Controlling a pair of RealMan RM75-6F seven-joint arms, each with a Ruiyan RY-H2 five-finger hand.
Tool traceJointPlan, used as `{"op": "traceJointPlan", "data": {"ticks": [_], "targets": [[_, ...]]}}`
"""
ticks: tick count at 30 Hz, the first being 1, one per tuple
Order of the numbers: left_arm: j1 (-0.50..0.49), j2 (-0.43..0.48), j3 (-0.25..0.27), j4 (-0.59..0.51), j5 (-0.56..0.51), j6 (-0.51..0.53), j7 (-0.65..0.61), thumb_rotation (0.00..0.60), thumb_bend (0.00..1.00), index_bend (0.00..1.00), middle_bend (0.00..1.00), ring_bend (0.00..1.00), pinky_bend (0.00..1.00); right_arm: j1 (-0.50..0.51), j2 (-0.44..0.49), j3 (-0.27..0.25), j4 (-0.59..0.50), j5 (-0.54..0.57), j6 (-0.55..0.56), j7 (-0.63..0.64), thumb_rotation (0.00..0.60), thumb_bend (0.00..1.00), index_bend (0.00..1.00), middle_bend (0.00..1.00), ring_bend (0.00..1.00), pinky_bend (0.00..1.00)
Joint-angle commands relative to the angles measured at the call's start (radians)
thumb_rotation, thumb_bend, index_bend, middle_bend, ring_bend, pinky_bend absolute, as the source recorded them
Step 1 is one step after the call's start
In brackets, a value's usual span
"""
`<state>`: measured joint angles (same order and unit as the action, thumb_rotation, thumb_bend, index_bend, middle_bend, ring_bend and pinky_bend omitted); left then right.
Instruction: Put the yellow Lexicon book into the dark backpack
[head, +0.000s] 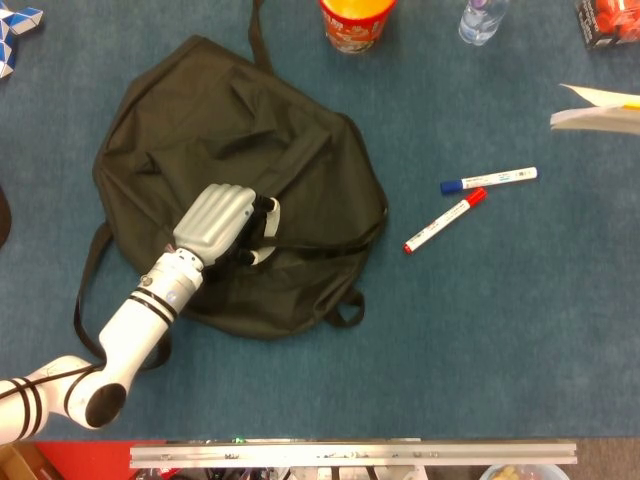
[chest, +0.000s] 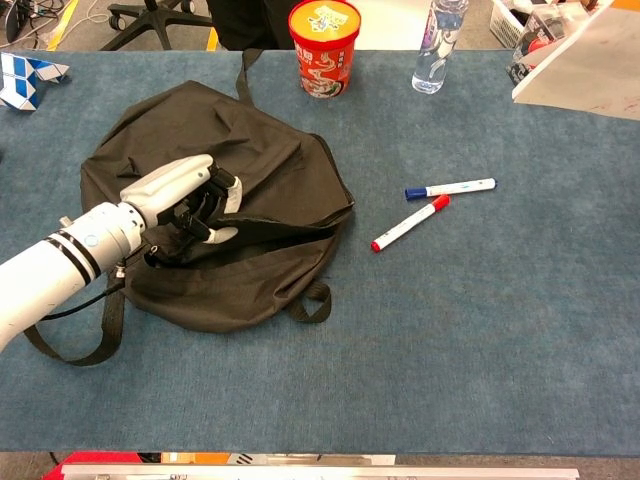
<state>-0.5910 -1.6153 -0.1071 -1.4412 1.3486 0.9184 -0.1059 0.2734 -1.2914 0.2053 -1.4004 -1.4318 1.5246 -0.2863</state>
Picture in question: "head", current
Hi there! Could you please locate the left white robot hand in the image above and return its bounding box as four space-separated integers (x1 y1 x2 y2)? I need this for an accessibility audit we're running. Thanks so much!
172 183 285 269

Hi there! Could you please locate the black fabric backpack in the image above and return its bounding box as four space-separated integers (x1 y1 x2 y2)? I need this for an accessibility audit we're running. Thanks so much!
73 0 390 374

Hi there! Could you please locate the white and yellow booklet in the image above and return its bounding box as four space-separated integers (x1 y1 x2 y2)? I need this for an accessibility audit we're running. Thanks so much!
549 83 640 136

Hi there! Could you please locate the red capped white marker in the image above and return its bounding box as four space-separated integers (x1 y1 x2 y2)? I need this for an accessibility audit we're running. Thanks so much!
403 187 489 255

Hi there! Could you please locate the red instant noodle cup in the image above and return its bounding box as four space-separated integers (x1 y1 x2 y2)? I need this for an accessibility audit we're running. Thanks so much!
318 0 399 55

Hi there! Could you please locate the blue felt table cover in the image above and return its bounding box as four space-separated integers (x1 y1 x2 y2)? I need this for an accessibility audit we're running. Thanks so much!
0 0 640 444

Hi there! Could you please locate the red flat object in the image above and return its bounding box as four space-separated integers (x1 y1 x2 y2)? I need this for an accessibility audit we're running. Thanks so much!
34 439 166 480

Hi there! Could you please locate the blue white snake puzzle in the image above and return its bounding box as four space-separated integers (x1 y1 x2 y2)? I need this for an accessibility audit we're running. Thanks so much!
0 6 45 80

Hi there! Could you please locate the blue capped white marker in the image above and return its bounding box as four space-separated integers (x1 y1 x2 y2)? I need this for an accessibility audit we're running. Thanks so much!
439 166 539 196

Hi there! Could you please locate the brown cardboard box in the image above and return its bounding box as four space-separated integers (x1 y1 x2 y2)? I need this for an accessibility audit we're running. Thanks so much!
0 443 46 480

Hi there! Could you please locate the clear plastic water bottle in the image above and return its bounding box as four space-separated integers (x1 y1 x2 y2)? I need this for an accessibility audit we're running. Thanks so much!
458 0 510 47

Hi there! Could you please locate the light blue round container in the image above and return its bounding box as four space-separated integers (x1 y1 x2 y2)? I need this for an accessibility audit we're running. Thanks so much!
479 464 556 480

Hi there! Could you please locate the clear box of red parts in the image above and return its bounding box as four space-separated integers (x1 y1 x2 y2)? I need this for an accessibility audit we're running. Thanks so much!
574 0 640 52

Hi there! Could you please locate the aluminium profile rail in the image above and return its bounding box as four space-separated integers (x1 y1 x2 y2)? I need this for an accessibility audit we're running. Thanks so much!
129 439 579 470

